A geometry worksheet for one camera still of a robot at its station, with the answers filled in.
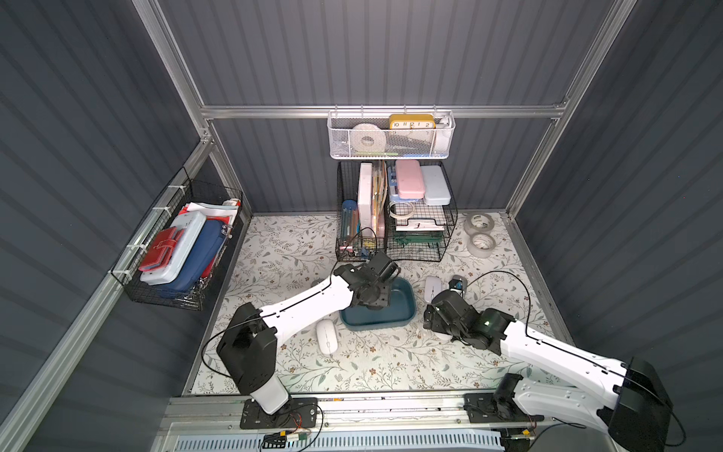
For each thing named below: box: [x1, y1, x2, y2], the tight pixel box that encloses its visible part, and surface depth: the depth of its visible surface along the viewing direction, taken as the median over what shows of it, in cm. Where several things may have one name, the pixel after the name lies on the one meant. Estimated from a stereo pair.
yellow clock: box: [388, 113, 436, 130], surface depth 90 cm
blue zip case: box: [153, 219, 227, 296], surface depth 69 cm
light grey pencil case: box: [420, 164, 451, 207], surface depth 98 cm
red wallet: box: [138, 226, 185, 272], surface depth 64 cm
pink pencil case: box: [395, 160, 426, 200], surface depth 96 cm
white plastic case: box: [140, 211, 208, 286], surface depth 66 cm
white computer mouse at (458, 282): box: [448, 274, 468, 295], surface depth 76 cm
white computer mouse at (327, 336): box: [315, 319, 339, 356], surface depth 86 cm
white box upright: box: [357, 161, 374, 239], surface depth 95 cm
